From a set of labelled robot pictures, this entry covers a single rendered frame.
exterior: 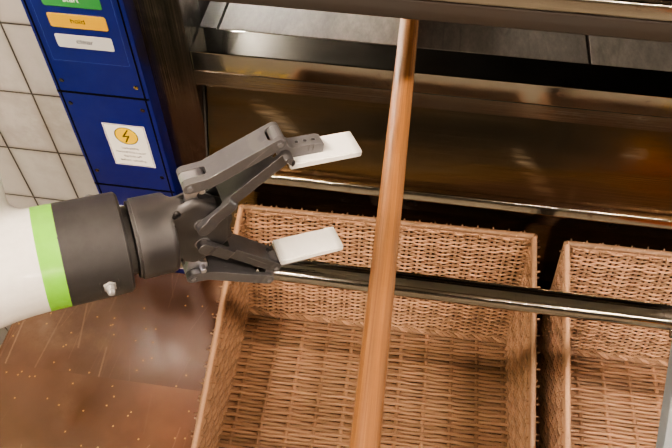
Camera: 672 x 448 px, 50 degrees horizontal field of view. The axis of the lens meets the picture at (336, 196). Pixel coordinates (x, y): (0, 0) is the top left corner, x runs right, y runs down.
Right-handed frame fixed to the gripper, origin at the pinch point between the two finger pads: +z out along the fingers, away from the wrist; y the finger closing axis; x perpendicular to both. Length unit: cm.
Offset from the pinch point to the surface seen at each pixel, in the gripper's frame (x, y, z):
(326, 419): -10, 74, 12
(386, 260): 0.6, 12.3, 7.7
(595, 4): -7.3, -13.5, 31.9
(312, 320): -31, 72, 17
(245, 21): -52, 13, 7
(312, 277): -3.0, 17.1, 0.4
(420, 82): -29.7, 12.7, 27.9
